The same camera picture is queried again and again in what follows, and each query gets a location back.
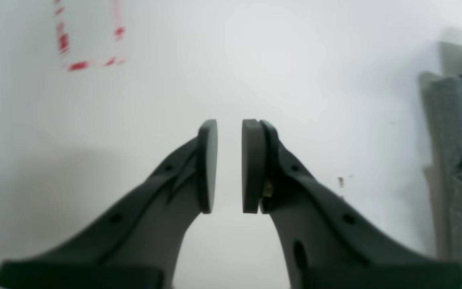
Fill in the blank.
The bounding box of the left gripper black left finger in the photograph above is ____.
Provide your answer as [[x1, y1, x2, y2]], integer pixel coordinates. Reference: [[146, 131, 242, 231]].
[[0, 120, 218, 289]]

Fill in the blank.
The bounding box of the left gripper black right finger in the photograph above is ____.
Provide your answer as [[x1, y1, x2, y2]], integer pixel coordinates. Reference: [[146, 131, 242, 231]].
[[242, 119, 462, 289]]

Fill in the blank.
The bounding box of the red tape rectangle marking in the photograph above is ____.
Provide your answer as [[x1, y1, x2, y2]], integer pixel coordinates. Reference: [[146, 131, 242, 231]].
[[53, 0, 126, 71]]

